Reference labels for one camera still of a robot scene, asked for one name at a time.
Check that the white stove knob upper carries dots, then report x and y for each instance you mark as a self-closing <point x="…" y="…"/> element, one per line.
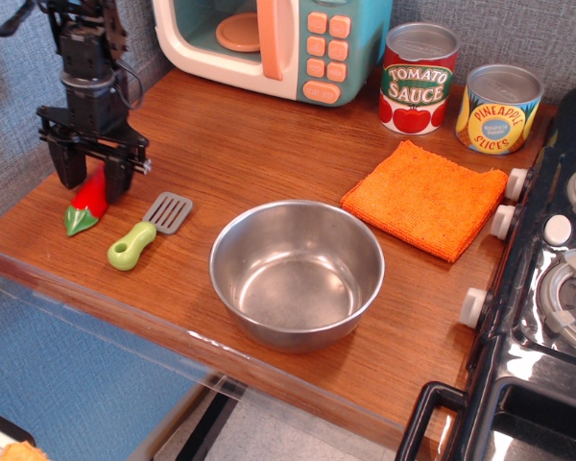
<point x="515" y="183"/>

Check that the white stove knob middle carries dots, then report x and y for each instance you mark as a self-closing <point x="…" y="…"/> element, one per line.
<point x="502" y="221"/>

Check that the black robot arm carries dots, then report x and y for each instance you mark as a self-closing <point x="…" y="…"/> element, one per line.
<point x="91" y="41"/>

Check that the black toy stove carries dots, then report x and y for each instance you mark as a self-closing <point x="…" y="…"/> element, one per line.
<point x="520" y="400"/>

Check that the orange folded cloth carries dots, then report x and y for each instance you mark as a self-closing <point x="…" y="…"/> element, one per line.
<point x="426" y="200"/>

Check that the toy microwave oven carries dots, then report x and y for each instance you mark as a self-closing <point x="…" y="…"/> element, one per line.
<point x="316" y="52"/>

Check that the clear acrylic barrier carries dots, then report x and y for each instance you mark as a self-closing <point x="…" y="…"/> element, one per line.
<point x="85" y="377"/>

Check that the red toy chili pepper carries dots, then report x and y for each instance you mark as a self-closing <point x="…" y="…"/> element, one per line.
<point x="88" y="206"/>

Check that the pineapple slices can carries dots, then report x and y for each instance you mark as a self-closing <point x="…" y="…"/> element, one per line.
<point x="498" y="109"/>

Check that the green handled grey toy spatula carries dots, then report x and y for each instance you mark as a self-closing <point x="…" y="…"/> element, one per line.
<point x="166" y="215"/>

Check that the silver metal pot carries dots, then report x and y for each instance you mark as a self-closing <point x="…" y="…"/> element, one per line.
<point x="296" y="276"/>

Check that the tomato sauce can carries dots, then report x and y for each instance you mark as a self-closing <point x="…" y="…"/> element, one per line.
<point x="417" y="73"/>

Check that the white stove knob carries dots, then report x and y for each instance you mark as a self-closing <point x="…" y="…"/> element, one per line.
<point x="515" y="183"/>
<point x="502" y="221"/>
<point x="472" y="307"/>

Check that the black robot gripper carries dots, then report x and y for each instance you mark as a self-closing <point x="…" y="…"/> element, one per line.
<point x="94" y="123"/>

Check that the orange fuzzy object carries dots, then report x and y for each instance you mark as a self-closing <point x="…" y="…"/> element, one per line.
<point x="23" y="451"/>

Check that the white stove knob lower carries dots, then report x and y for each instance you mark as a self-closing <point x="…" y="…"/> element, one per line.
<point x="472" y="307"/>

